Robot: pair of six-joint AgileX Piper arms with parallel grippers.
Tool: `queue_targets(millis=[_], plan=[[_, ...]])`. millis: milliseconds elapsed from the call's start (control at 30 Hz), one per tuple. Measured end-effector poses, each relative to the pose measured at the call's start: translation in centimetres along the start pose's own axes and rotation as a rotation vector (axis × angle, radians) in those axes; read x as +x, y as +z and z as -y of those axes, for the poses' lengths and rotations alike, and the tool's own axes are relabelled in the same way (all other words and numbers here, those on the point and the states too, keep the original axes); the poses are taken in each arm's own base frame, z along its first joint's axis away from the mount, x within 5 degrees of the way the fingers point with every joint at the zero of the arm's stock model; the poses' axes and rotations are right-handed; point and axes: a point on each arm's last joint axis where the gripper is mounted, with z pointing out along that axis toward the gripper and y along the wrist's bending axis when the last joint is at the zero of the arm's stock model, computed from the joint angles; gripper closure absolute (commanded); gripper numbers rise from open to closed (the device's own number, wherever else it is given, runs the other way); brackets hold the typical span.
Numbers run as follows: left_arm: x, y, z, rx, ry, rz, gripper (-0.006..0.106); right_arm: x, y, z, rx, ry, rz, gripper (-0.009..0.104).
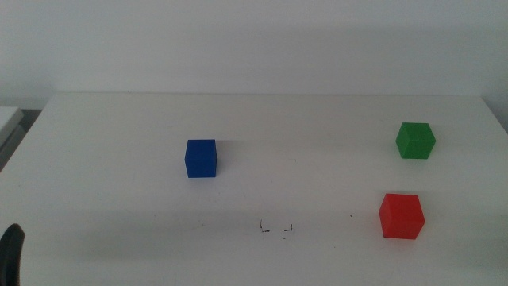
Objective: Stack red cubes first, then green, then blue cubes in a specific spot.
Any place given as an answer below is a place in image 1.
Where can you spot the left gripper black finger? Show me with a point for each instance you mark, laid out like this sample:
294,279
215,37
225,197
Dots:
11,258

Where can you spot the blue cube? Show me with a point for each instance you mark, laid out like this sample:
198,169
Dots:
201,159

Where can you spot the green cube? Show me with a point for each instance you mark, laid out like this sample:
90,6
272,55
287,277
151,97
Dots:
416,141

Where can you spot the red cube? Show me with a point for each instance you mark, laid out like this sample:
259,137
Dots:
401,218

